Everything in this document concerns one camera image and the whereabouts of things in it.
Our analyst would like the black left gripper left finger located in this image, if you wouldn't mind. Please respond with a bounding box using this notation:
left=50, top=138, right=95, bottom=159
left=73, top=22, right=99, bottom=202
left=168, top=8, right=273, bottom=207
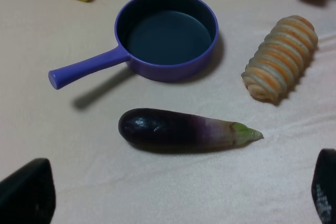
left=1, top=158, right=56, bottom=224

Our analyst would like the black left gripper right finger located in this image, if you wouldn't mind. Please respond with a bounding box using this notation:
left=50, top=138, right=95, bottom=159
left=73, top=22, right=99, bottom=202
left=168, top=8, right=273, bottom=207
left=311, top=148, right=335, bottom=223

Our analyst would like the ridged toy bread roll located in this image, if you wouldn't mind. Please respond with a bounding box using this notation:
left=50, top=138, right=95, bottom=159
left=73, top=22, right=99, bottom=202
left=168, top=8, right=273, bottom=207
left=241, top=15, right=318, bottom=103

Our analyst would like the purple toy eggplant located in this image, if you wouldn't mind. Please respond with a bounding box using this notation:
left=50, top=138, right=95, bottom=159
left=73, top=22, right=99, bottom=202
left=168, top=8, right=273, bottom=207
left=118, top=108, right=264, bottom=153

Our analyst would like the purple toy frying pan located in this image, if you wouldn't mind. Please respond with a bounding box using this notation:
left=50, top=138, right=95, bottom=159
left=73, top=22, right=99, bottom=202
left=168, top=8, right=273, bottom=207
left=48, top=0, right=219, bottom=89

